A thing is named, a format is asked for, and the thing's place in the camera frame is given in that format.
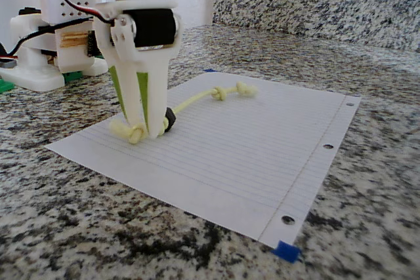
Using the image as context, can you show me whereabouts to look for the yellow-green knotted rope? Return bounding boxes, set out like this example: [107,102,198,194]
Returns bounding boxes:
[108,81,259,145]

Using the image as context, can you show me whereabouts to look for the black red servo wire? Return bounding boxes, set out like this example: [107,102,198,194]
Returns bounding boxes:
[60,0,116,26]

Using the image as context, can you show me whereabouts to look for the granite backsplash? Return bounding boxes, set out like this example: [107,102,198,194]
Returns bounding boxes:
[212,0,420,53]

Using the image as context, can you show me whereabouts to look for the lined white paper sheet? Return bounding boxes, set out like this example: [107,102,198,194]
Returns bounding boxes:
[44,71,362,250]

